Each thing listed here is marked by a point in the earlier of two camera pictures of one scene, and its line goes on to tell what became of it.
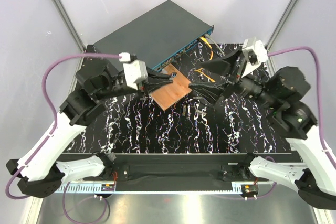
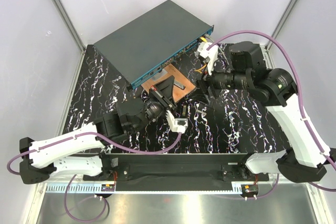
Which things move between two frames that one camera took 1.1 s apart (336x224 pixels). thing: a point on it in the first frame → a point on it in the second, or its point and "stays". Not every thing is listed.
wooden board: (170, 95) stays
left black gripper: (145, 86) → (166, 87)
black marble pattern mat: (123, 124) stays
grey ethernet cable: (210, 37) stays
